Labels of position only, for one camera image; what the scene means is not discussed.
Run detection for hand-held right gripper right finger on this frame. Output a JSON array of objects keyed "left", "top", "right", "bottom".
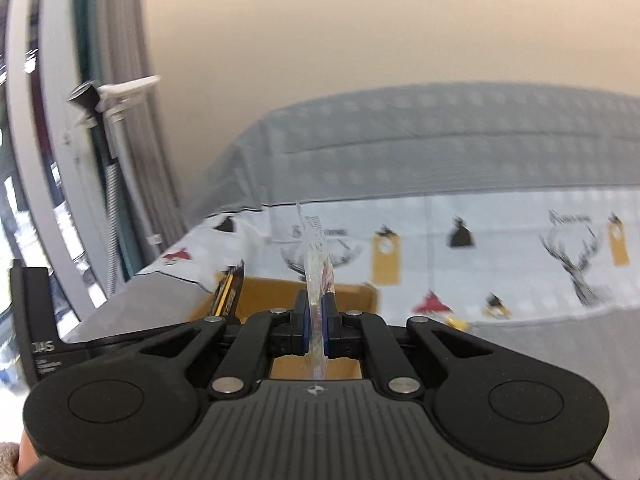
[{"left": 322, "top": 294, "right": 501, "bottom": 395}]

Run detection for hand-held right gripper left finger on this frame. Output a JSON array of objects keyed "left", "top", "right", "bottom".
[{"left": 140, "top": 292, "right": 309, "bottom": 396}]

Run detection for brown cardboard box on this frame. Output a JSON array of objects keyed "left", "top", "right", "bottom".
[{"left": 204, "top": 274, "right": 380, "bottom": 382}]

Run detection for clear plastic snack packet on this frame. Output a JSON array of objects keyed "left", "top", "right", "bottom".
[{"left": 295, "top": 202, "right": 337, "bottom": 382}]

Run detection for person's left forearm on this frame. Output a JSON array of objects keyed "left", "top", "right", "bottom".
[{"left": 0, "top": 432, "right": 45, "bottom": 480}]

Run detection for black and yellow snack packet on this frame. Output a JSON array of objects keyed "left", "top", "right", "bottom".
[{"left": 212, "top": 260, "right": 246, "bottom": 319}]

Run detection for grey curtain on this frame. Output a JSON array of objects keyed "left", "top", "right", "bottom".
[{"left": 97, "top": 0, "right": 187, "bottom": 281}]

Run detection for white deer print blanket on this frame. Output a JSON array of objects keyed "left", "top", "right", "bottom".
[{"left": 134, "top": 184, "right": 640, "bottom": 332}]

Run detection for white window frame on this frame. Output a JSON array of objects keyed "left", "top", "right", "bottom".
[{"left": 5, "top": 0, "right": 108, "bottom": 321}]

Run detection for white wall bracket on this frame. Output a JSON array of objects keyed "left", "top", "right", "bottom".
[{"left": 62, "top": 75, "right": 162, "bottom": 161}]

